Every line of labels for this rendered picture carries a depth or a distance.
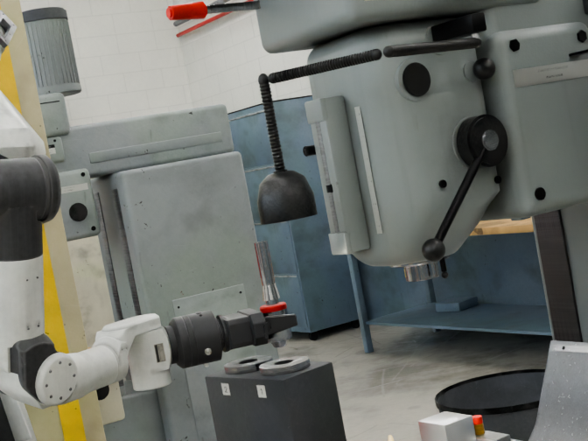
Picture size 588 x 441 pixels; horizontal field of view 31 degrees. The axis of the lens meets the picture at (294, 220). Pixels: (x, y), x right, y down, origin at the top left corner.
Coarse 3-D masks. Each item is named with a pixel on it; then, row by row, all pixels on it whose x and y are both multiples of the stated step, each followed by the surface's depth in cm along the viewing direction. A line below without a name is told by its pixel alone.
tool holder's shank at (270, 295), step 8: (256, 248) 185; (264, 248) 185; (256, 256) 186; (264, 256) 185; (264, 264) 185; (264, 272) 185; (272, 272) 185; (264, 280) 185; (272, 280) 185; (264, 288) 185; (272, 288) 185; (264, 296) 185; (272, 296) 185; (272, 304) 185
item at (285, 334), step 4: (268, 312) 184; (272, 312) 184; (276, 312) 184; (280, 312) 184; (284, 312) 185; (264, 316) 185; (276, 332) 184; (280, 332) 184; (284, 332) 184; (288, 332) 185; (272, 336) 184; (276, 336) 184; (280, 336) 184; (284, 336) 184; (288, 336) 185; (272, 340) 185; (276, 340) 184; (280, 340) 184
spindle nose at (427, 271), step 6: (426, 264) 148; (432, 264) 148; (408, 270) 149; (414, 270) 148; (420, 270) 148; (426, 270) 148; (432, 270) 148; (438, 270) 150; (408, 276) 149; (414, 276) 148; (420, 276) 148; (426, 276) 148; (432, 276) 148
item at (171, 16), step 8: (168, 8) 143; (176, 8) 143; (184, 8) 143; (192, 8) 144; (200, 8) 144; (208, 8) 145; (216, 8) 146; (224, 8) 147; (232, 8) 147; (240, 8) 148; (248, 8) 149; (256, 8) 150; (168, 16) 143; (176, 16) 143; (184, 16) 143; (192, 16) 144; (200, 16) 145
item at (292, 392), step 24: (240, 360) 196; (264, 360) 192; (288, 360) 188; (216, 384) 192; (240, 384) 187; (264, 384) 182; (288, 384) 179; (312, 384) 183; (216, 408) 194; (240, 408) 188; (264, 408) 183; (288, 408) 179; (312, 408) 182; (336, 408) 186; (216, 432) 195; (240, 432) 190; (264, 432) 184; (288, 432) 180; (312, 432) 182; (336, 432) 186
